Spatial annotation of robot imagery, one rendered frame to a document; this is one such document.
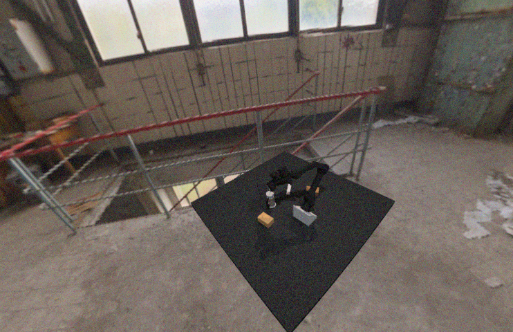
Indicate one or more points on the glass french press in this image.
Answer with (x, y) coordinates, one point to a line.
(270, 202)

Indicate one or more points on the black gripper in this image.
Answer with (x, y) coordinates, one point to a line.
(272, 184)

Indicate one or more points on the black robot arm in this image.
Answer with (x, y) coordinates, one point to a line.
(297, 173)

